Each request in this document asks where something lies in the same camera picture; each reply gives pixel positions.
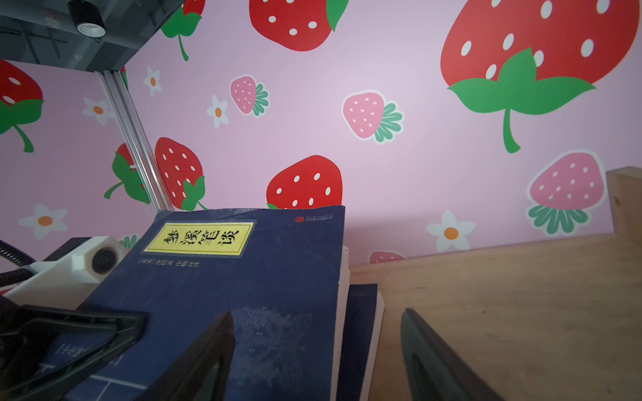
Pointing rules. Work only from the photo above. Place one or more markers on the wooden two-tier shelf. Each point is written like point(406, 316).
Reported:
point(555, 320)

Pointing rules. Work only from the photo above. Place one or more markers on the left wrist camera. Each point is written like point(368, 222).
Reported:
point(68, 276)

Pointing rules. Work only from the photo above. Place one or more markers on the ceiling spot light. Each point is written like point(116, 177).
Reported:
point(87, 18)

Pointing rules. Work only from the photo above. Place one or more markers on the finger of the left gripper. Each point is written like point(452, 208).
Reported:
point(46, 352)

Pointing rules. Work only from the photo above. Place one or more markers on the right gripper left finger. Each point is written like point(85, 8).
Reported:
point(201, 372)

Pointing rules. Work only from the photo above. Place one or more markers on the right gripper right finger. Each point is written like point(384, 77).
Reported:
point(434, 370)

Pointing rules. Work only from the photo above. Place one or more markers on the blue book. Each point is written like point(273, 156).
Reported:
point(362, 330)
point(281, 274)

